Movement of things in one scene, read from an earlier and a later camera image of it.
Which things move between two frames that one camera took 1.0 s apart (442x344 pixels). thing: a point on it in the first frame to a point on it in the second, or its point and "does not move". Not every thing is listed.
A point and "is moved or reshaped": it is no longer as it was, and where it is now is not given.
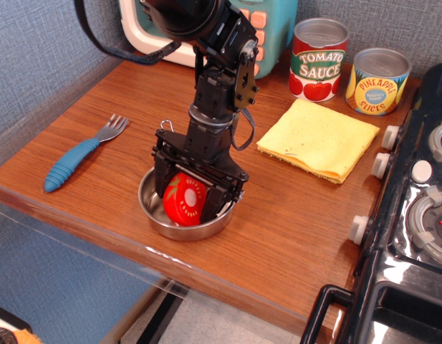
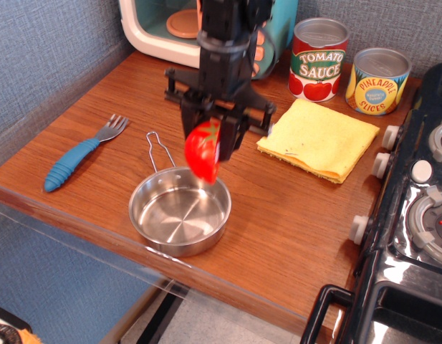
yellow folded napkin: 322,140 does not move
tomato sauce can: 318,55 does not move
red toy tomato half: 183,198 is moved or reshaped
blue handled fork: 65,168 does not move
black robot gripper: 205,153 to 227,64
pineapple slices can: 377,81 does not move
